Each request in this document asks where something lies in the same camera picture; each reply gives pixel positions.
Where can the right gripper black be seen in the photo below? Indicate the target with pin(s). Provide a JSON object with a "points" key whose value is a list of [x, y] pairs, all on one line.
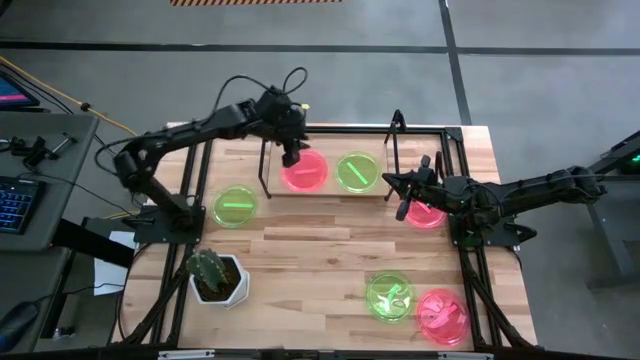
{"points": [[432, 190]]}

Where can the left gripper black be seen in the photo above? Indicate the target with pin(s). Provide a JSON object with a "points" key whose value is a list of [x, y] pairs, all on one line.
{"points": [[287, 120]]}

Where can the red translucent plate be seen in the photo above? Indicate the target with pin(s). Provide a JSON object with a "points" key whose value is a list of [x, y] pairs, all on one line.
{"points": [[310, 180], [427, 217]]}

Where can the green translucent plate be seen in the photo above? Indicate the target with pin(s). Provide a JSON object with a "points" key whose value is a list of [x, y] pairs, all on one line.
{"points": [[235, 215], [367, 180]]}

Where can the green plate with strips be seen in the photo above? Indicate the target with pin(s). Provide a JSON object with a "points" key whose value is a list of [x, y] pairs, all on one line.
{"points": [[390, 295]]}

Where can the red plate with several strips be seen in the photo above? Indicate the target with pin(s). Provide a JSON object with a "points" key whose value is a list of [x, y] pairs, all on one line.
{"points": [[442, 317]]}

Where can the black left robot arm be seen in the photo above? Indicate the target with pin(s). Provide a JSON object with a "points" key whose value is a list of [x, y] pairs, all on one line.
{"points": [[200, 125]]}

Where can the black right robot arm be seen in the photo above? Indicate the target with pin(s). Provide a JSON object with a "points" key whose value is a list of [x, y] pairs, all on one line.
{"points": [[525, 192]]}

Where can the black table clamp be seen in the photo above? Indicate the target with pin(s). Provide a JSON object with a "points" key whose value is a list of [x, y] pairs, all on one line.
{"points": [[398, 120]]}

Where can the white hexagonal plant pot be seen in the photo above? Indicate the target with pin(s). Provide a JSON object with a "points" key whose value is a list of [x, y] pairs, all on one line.
{"points": [[242, 287]]}

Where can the green cactus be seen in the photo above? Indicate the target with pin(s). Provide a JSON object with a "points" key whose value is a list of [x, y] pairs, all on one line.
{"points": [[207, 267]]}

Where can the dark metal table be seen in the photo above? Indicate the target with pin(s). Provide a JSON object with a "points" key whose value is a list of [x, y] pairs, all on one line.
{"points": [[625, 150]]}

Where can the grey desk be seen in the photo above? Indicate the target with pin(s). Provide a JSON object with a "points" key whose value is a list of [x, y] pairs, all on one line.
{"points": [[75, 190]]}

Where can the black flat panel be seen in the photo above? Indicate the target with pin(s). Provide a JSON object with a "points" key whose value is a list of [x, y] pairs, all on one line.
{"points": [[90, 242]]}

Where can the white paper sheet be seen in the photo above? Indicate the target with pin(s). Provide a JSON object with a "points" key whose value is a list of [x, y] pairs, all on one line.
{"points": [[107, 280]]}

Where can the black clamp tool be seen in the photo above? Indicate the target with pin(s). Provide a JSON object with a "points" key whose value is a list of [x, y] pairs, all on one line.
{"points": [[35, 152]]}

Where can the black keyboard with blue backlight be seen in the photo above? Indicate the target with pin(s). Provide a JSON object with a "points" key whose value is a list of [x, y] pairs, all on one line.
{"points": [[15, 205]]}

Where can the computer monitor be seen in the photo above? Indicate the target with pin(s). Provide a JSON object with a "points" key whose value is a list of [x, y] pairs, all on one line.
{"points": [[12, 95]]}

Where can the black aluminium rig frame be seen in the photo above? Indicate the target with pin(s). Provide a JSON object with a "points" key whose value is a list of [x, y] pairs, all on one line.
{"points": [[350, 130]]}

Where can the silver bracket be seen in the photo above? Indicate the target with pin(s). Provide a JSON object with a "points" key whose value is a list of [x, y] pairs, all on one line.
{"points": [[185, 355], [465, 356]]}

